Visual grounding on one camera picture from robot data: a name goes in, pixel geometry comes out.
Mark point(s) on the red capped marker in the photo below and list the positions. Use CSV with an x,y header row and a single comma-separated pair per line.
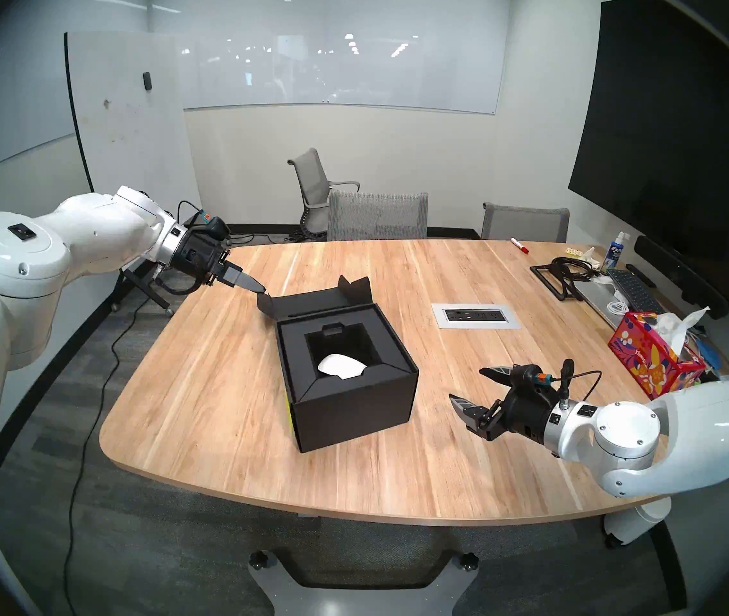
x,y
518,246

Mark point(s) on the whiteboard cleaner spray bottle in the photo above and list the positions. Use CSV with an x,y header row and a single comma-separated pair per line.
x,y
613,254

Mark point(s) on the small dotted white blocks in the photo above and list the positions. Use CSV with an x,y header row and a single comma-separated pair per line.
x,y
573,251

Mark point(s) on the glass wall whiteboard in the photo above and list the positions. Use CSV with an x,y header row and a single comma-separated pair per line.
x,y
339,56

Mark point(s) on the gray mesh office chair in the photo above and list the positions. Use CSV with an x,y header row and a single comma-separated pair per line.
x,y
377,217

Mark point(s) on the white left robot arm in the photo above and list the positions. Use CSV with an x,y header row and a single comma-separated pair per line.
x,y
82,236

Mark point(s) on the black laptop stand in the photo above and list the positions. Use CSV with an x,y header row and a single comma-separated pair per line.
x,y
547,280

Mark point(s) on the white computer mouse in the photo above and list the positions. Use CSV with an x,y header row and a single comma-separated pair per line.
x,y
342,366

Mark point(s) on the red floral tissue box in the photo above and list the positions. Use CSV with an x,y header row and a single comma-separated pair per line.
x,y
647,358

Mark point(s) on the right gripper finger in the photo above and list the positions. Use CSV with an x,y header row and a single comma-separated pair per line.
x,y
500,375
475,416

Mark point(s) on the gray office chair with armrests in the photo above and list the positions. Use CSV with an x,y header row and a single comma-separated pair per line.
x,y
310,178

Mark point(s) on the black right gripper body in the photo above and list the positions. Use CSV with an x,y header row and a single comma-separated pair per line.
x,y
528,409

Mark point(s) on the blue fly swatter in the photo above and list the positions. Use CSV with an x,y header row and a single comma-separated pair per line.
x,y
710,355

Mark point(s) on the large black wall screen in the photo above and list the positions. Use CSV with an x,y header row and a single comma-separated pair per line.
x,y
672,120

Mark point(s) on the black cardboard box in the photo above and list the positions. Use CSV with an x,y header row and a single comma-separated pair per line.
x,y
351,416

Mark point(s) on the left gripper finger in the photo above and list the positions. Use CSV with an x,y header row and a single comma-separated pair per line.
x,y
242,289
241,276

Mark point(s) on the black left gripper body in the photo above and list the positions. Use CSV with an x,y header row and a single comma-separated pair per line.
x,y
197,258

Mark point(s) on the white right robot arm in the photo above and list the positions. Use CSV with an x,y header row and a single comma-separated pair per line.
x,y
692,422

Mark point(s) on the black video conference bar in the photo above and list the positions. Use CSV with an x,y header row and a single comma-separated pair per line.
x,y
679,274

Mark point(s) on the black keyboard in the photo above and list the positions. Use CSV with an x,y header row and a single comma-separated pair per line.
x,y
634,290

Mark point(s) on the silver table power panel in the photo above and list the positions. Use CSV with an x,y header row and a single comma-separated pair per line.
x,y
475,316

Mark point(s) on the white tissue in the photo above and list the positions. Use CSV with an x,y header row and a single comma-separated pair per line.
x,y
676,332

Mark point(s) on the yellow sticky note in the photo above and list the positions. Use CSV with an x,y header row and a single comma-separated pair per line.
x,y
288,410

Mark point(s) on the gray plain-back office chair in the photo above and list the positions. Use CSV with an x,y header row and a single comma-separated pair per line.
x,y
525,224

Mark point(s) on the silver laptop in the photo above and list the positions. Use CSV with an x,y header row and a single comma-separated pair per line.
x,y
595,299

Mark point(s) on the rolling whiteboard on stand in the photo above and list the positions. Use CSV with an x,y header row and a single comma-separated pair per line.
x,y
133,108

